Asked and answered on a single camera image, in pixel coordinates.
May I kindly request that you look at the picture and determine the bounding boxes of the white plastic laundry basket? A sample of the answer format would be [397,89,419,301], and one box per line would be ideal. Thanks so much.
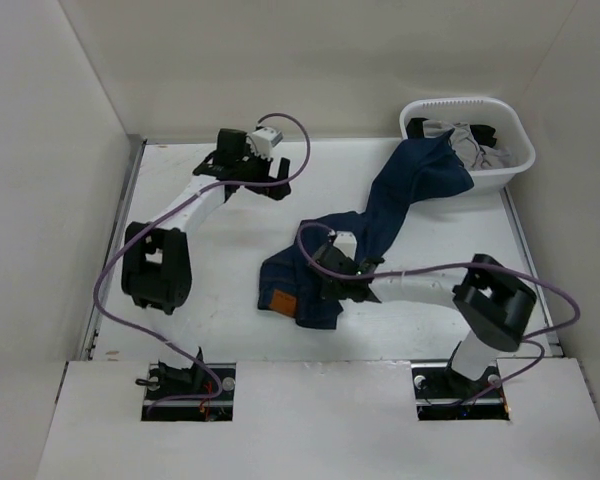
[399,96,536,194]

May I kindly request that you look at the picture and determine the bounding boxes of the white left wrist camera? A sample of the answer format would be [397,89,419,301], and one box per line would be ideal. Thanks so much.
[244,126,283,161]

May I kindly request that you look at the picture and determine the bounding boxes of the dark blue denim trousers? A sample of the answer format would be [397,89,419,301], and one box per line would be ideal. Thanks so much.
[257,132,474,330]

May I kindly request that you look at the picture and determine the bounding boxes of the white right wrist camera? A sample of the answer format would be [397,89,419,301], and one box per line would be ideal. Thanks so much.
[331,231,358,259]

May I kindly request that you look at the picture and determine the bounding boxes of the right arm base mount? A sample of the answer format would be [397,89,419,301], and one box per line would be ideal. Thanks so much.
[411,362,510,421]

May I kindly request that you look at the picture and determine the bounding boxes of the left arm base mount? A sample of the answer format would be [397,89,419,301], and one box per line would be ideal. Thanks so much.
[135,362,237,423]

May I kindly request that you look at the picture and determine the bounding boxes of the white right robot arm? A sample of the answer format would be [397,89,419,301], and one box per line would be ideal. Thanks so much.
[311,243,537,401]

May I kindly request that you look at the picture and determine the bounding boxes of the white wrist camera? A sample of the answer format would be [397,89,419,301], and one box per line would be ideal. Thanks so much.
[331,231,358,259]
[244,126,283,161]

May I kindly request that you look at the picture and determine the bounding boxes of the black garment in basket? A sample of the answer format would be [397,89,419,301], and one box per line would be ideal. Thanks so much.
[406,117,498,148]

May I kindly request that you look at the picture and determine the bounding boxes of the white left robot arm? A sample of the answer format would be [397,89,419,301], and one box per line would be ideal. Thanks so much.
[121,125,291,348]

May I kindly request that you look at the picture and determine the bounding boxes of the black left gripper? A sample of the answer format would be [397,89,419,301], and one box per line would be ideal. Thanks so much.
[236,145,292,201]

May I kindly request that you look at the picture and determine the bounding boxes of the grey garment in basket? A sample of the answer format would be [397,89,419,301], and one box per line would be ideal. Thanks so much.
[437,127,514,171]

